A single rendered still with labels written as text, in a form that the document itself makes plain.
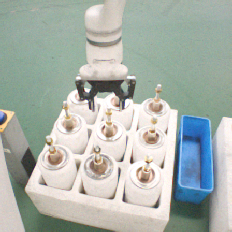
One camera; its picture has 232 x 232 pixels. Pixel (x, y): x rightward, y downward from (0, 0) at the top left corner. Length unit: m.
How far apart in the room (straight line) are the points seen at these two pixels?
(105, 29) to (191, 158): 0.66
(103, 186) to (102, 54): 0.32
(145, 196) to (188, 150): 0.42
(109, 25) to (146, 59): 0.96
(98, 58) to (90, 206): 0.38
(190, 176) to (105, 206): 0.39
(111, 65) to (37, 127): 0.67
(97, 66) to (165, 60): 0.96
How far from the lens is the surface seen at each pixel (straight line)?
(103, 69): 0.47
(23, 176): 0.88
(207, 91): 1.27
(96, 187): 0.63
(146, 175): 0.61
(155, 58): 1.42
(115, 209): 0.66
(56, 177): 0.66
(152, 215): 0.66
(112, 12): 0.44
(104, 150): 0.70
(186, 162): 0.97
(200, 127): 1.00
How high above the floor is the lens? 0.80
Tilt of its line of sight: 48 degrees down
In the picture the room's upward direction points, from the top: straight up
